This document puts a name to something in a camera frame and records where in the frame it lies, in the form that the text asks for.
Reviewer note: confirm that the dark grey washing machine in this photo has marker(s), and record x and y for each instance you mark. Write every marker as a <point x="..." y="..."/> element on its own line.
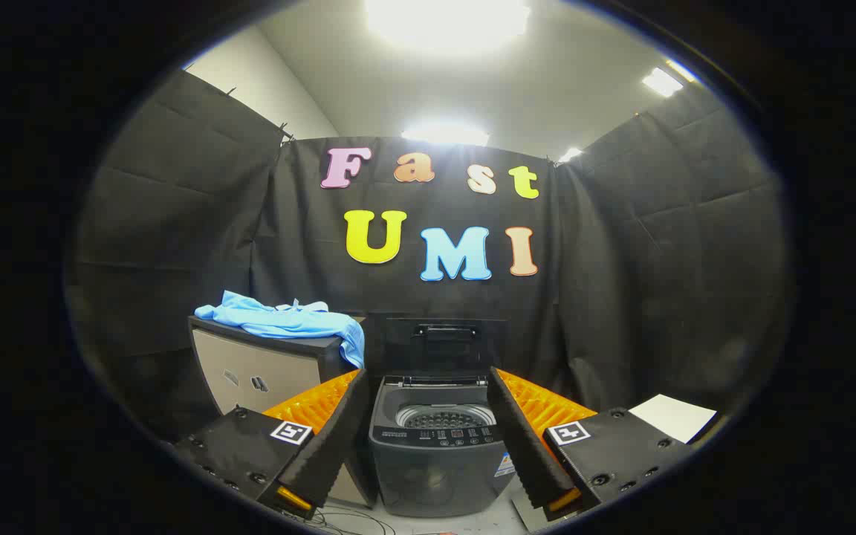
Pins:
<point x="435" y="468"/>

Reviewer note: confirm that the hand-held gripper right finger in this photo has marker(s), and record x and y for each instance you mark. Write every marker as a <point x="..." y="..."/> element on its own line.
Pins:
<point x="524" y="446"/>

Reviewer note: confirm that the grey cabinet with dark top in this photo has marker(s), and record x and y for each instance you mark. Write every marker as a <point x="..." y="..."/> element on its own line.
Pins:
<point x="283" y="364"/>

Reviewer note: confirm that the light blue polo shirt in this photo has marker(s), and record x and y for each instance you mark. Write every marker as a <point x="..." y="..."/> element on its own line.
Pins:
<point x="287" y="319"/>

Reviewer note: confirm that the black backdrop cloth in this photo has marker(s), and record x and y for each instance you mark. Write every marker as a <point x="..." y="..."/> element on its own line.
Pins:
<point x="294" y="245"/>

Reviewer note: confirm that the white paper sheet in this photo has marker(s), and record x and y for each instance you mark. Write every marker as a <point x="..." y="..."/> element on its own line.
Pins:
<point x="673" y="416"/>

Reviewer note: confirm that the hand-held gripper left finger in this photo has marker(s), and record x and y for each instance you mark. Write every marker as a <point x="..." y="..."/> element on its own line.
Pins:
<point x="335" y="446"/>

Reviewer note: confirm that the ceiling light panel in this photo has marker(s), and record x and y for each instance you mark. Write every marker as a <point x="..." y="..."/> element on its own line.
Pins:
<point x="662" y="82"/>
<point x="446" y="18"/>
<point x="444" y="135"/>

